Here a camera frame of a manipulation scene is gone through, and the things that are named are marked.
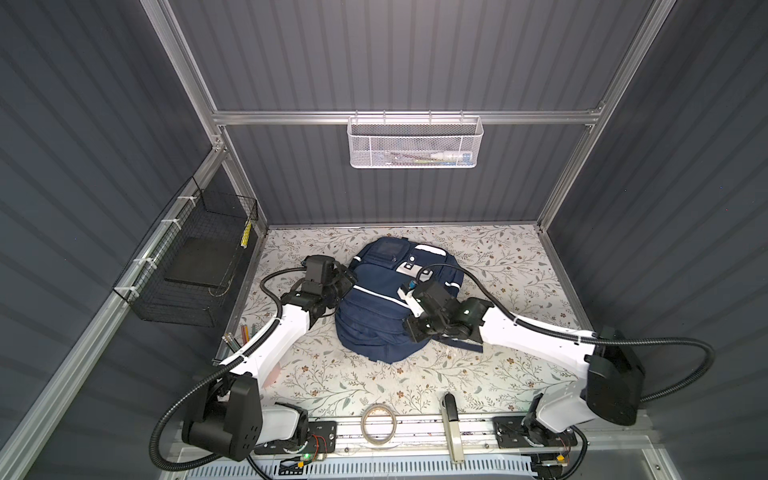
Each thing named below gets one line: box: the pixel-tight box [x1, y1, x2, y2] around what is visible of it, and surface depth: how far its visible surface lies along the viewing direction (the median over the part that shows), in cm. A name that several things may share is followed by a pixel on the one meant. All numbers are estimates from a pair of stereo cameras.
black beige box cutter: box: [441, 392, 465, 463], surface depth 73 cm
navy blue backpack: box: [334, 238, 483, 364], surface depth 87 cm
